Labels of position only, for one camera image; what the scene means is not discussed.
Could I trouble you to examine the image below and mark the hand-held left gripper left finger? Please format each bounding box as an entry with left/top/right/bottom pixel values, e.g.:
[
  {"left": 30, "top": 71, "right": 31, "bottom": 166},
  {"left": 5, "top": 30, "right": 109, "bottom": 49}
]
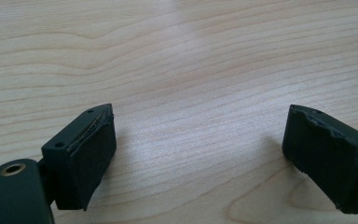
[{"left": 41, "top": 103, "right": 117, "bottom": 212}]

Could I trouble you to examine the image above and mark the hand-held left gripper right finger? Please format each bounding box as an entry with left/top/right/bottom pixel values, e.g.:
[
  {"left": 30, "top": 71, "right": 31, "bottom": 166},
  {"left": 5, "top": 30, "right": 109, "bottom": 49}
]
[{"left": 282, "top": 104, "right": 358, "bottom": 216}]

